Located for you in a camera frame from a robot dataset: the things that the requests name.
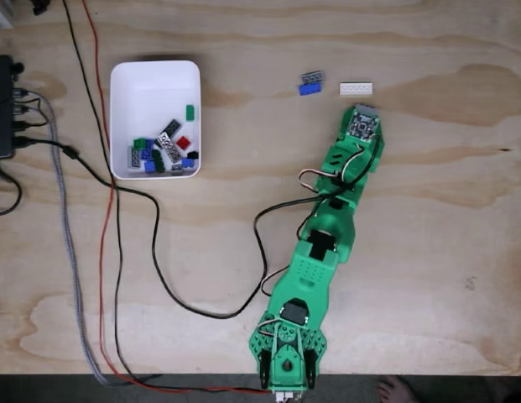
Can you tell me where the thin black power cable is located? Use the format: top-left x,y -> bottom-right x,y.
61,0 -> 272,395

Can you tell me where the black camera circuit board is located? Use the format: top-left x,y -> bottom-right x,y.
346,109 -> 381,142

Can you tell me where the grey braided cable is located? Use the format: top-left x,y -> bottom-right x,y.
14,86 -> 118,387

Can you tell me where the red power cable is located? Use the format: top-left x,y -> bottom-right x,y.
81,0 -> 273,395

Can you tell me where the white long lego plate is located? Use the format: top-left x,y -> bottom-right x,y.
338,81 -> 375,97

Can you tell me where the black looping cable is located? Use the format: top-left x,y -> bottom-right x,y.
0,161 -> 23,217

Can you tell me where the thick black camera cable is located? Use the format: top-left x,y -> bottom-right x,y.
13,134 -> 381,320

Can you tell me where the person's foot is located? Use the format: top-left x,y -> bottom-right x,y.
376,375 -> 414,403

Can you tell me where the black USB hub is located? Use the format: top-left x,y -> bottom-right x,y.
0,54 -> 16,160

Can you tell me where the white plastic bin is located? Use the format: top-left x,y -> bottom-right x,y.
109,60 -> 202,181

